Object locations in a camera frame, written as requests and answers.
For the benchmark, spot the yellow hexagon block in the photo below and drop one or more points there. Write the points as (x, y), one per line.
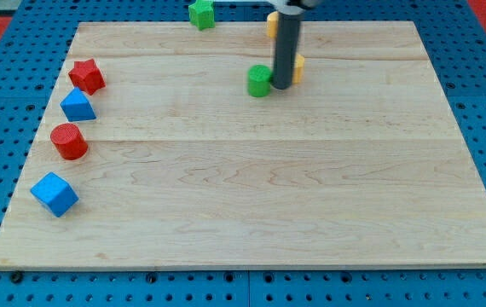
(298, 71)

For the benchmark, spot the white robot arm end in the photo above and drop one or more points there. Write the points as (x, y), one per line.
(291, 7)

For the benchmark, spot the yellow heart block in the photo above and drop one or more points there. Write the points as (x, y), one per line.
(272, 24)

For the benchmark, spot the green cylinder block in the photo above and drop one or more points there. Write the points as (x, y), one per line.
(258, 80)

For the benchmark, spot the wooden board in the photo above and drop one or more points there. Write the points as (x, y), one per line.
(360, 166)

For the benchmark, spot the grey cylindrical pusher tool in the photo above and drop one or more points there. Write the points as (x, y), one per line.
(286, 47)

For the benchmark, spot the green star block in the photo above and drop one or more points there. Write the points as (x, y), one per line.
(201, 14)

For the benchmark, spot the blue triangle block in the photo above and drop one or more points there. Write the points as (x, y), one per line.
(77, 107)

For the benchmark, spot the red star block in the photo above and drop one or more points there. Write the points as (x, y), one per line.
(87, 76)

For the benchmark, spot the red cylinder block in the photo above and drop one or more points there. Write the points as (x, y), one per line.
(69, 141)

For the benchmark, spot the blue cube block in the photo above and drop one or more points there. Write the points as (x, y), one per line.
(55, 194)

